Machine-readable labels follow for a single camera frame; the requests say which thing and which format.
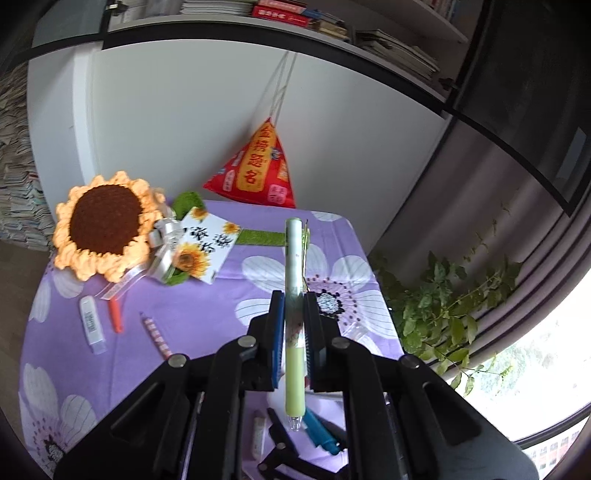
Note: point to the purple floral tablecloth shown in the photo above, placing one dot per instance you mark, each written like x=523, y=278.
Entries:
x=207, y=314

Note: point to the window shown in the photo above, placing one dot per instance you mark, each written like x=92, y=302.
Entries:
x=545, y=369

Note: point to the grey curtain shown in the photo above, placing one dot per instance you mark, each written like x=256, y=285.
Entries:
x=498, y=184

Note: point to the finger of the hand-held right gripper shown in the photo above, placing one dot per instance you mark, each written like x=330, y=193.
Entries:
x=279, y=434

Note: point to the white cabinet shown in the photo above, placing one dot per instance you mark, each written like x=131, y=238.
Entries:
x=184, y=129

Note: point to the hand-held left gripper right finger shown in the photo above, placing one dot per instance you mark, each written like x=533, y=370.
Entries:
x=310, y=350

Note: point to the crochet sunflower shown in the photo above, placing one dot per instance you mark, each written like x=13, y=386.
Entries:
x=104, y=226

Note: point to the slim white pen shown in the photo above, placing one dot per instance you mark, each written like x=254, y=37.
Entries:
x=258, y=436

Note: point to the white ribbon bow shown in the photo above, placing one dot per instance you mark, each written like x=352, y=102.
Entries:
x=161, y=240

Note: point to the blue pen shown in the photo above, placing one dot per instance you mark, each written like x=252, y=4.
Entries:
x=323, y=434

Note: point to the green leafy plant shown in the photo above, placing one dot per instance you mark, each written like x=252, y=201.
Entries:
x=438, y=295

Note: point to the white correction pen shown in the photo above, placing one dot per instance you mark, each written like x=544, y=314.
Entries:
x=92, y=325

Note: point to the orange pen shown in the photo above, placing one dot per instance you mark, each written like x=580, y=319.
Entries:
x=115, y=316

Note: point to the red triangular pouch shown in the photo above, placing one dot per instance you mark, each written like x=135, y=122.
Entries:
x=256, y=170

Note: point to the sunflower greeting card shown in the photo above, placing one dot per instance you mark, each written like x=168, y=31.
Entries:
x=205, y=249

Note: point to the stack of books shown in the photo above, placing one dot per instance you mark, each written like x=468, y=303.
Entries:
x=18, y=184

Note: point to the pink patterned pen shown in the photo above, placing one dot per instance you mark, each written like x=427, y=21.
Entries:
x=157, y=337

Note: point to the light green pen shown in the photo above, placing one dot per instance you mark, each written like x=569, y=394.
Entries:
x=293, y=286

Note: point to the row of shelf books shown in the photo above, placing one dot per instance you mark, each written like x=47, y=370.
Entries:
x=300, y=14

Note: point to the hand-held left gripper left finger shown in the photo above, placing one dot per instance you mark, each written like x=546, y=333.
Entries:
x=277, y=360

